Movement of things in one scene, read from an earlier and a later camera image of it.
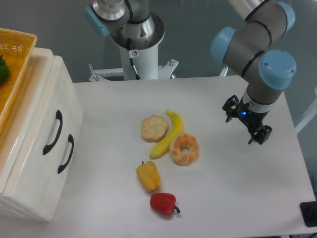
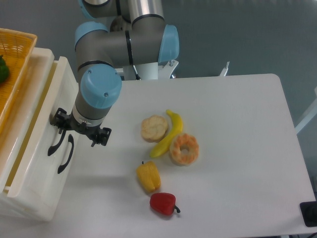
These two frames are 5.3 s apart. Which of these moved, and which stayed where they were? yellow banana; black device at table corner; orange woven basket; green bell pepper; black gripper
Moved: black gripper
Stayed: yellow banana; orange woven basket; black device at table corner; green bell pepper
